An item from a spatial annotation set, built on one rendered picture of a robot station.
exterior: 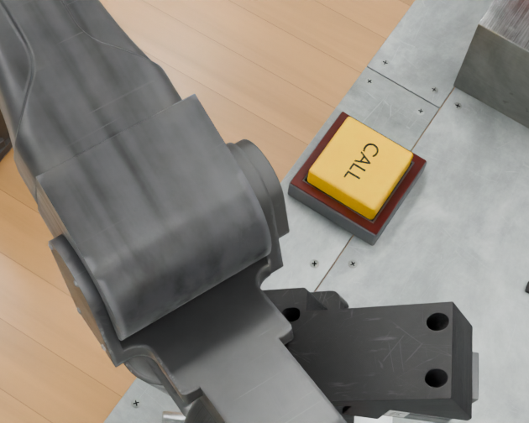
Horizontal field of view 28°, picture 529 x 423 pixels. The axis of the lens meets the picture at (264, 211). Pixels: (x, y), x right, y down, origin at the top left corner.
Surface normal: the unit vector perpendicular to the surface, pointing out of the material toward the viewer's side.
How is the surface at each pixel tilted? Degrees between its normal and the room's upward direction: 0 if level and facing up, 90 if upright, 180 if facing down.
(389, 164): 0
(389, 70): 0
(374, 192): 0
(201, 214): 24
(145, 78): 15
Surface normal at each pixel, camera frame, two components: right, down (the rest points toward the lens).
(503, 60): -0.55, 0.74
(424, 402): -0.09, 0.90
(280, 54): 0.05, -0.42
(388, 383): -0.42, -0.41
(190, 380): -0.12, -0.64
